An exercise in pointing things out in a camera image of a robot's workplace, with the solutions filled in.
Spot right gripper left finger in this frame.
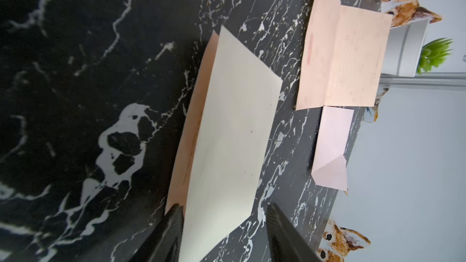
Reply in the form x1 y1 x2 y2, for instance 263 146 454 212
130 204 184 262

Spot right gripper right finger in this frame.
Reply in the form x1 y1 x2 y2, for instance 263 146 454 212
266 203 320 262

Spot pink envelope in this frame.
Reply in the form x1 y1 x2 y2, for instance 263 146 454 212
311 106 354 191

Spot cream letter paper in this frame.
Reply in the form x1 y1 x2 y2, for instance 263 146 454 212
167 27 282 262
296 0 392 110

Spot small plant in white pot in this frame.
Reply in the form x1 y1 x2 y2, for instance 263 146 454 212
382 19 456 78

